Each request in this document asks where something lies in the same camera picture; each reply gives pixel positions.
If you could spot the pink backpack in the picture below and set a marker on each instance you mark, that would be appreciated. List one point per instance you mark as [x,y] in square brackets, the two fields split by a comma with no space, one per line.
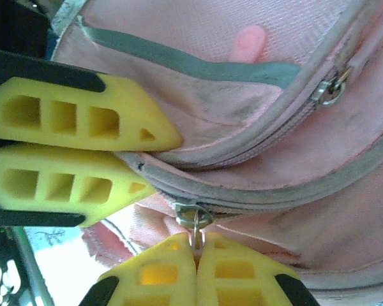
[274,143]

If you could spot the aluminium cage frame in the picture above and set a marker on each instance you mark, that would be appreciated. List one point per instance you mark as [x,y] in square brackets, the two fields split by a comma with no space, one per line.
[32,267]

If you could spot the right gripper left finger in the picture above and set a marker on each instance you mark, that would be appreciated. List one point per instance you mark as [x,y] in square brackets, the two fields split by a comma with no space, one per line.
[159,274]

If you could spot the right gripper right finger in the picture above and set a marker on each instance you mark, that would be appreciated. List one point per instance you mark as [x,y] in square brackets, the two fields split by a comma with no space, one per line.
[236,277]

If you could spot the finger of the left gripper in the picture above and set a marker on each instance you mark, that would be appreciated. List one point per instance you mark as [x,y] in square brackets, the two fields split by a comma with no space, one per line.
[83,111]
[67,185]

